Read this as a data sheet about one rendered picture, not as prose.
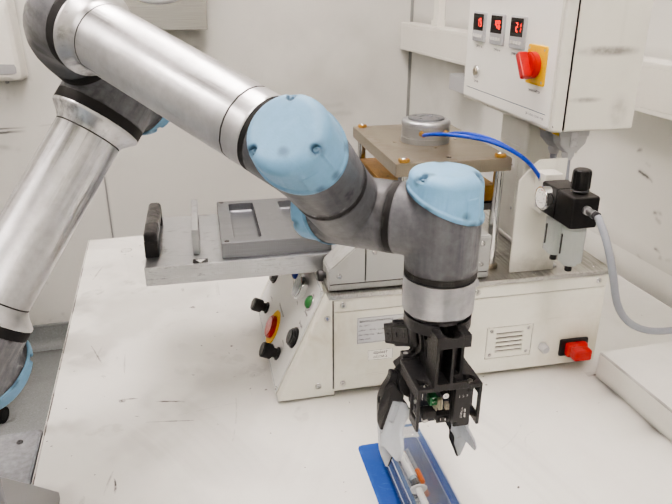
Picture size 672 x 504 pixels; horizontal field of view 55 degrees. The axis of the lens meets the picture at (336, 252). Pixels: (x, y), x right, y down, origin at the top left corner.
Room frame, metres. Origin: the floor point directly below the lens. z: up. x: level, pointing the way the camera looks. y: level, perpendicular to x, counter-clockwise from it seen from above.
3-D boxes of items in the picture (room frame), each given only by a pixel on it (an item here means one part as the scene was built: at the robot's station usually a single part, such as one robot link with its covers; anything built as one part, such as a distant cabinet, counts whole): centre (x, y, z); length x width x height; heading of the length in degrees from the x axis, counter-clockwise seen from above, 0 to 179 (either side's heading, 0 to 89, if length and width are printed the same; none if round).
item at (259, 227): (1.00, 0.11, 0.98); 0.20 x 0.17 x 0.03; 12
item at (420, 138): (1.04, -0.18, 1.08); 0.31 x 0.24 x 0.13; 12
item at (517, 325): (1.03, -0.14, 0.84); 0.53 x 0.37 x 0.17; 102
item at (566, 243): (0.86, -0.32, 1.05); 0.15 x 0.05 x 0.15; 12
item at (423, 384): (0.60, -0.11, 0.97); 0.09 x 0.08 x 0.12; 12
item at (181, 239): (0.99, 0.15, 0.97); 0.30 x 0.22 x 0.08; 102
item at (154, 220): (0.96, 0.29, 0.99); 0.15 x 0.02 x 0.04; 12
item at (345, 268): (0.90, -0.10, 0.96); 0.26 x 0.05 x 0.07; 102
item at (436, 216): (0.61, -0.10, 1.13); 0.09 x 0.08 x 0.11; 66
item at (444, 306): (0.61, -0.11, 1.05); 0.08 x 0.08 x 0.05
